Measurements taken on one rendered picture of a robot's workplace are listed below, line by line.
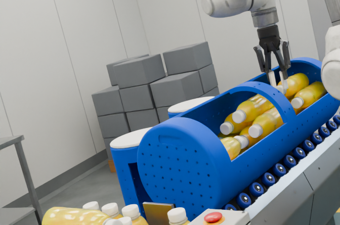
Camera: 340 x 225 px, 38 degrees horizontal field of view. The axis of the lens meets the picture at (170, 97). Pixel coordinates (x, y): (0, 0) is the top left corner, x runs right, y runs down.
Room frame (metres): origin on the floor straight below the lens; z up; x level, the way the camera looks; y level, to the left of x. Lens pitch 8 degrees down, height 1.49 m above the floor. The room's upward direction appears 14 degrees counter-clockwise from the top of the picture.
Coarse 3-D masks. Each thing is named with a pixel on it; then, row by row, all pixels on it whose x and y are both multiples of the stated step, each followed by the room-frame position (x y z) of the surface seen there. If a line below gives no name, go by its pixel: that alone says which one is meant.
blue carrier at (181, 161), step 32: (320, 64) 1.85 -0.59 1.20; (224, 96) 1.63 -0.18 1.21; (160, 128) 1.29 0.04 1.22; (192, 128) 1.24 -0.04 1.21; (288, 128) 1.49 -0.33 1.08; (160, 160) 1.30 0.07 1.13; (192, 160) 1.23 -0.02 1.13; (224, 160) 1.22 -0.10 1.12; (256, 160) 1.33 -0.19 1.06; (160, 192) 1.32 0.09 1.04; (192, 192) 1.25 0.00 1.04; (224, 192) 1.21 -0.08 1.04
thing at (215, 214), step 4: (212, 212) 0.92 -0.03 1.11; (216, 212) 0.91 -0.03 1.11; (204, 216) 0.91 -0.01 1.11; (208, 216) 0.90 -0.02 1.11; (212, 216) 0.90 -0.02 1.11; (216, 216) 0.90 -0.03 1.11; (220, 216) 0.89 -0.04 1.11; (208, 220) 0.89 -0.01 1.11; (212, 220) 0.89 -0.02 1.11; (216, 220) 0.90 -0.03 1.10
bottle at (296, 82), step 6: (288, 78) 1.80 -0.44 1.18; (294, 78) 1.81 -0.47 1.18; (300, 78) 1.83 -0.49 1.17; (306, 78) 1.86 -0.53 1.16; (288, 84) 1.77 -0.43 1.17; (294, 84) 1.78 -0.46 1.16; (300, 84) 1.81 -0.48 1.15; (306, 84) 1.86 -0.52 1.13; (288, 90) 1.76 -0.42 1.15; (294, 90) 1.78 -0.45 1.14; (288, 96) 1.78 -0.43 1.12
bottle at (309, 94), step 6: (312, 84) 1.84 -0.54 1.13; (318, 84) 1.85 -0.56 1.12; (300, 90) 1.80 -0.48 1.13; (306, 90) 1.79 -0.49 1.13; (312, 90) 1.80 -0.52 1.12; (318, 90) 1.82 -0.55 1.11; (324, 90) 1.85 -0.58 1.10; (294, 96) 1.79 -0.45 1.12; (300, 96) 1.76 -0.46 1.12; (306, 96) 1.76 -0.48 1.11; (312, 96) 1.77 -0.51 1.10; (318, 96) 1.81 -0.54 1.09; (306, 102) 1.76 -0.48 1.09; (312, 102) 1.78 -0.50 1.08
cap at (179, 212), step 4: (176, 208) 1.03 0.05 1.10; (180, 208) 1.02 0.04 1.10; (168, 212) 1.02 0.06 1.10; (172, 212) 1.01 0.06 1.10; (176, 212) 1.01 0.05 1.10; (180, 212) 1.00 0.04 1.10; (184, 212) 1.01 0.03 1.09; (168, 216) 1.01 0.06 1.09; (172, 216) 1.00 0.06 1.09; (176, 216) 1.00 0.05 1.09; (180, 216) 1.00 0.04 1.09; (184, 216) 1.00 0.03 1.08; (172, 220) 1.00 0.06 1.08; (176, 220) 1.00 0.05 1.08; (180, 220) 1.00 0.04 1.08
